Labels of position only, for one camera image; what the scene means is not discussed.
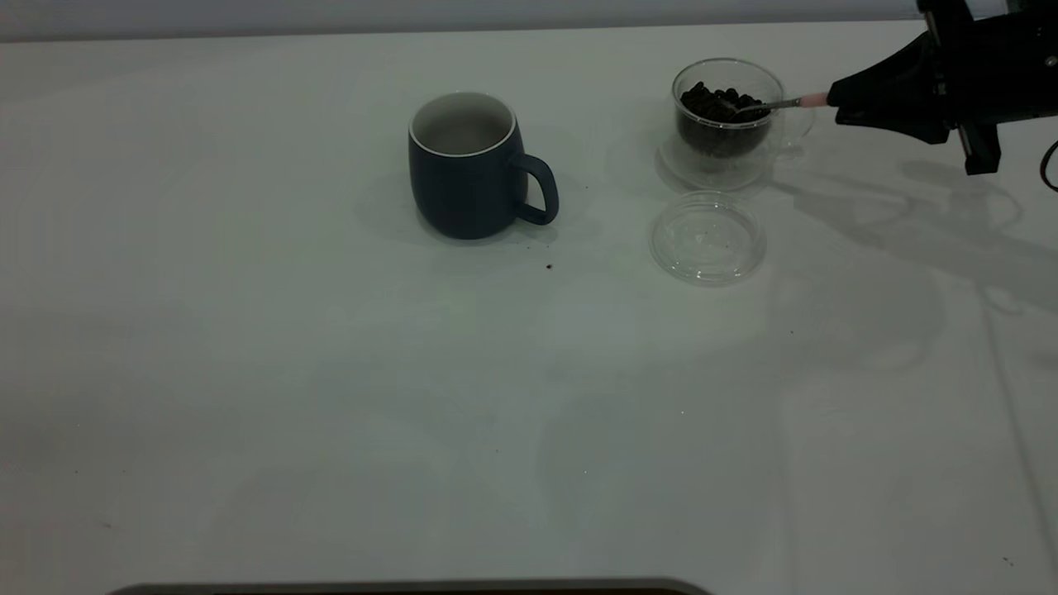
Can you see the coffee beans large heap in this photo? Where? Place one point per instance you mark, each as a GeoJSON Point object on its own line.
{"type": "Point", "coordinates": [711, 132]}

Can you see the dark grey ceramic mug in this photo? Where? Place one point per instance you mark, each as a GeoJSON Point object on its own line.
{"type": "Point", "coordinates": [463, 198]}

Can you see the clear round glass dish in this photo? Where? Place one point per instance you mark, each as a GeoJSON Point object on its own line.
{"type": "Point", "coordinates": [707, 268]}

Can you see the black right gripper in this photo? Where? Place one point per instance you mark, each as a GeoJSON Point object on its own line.
{"type": "Point", "coordinates": [1004, 70]}

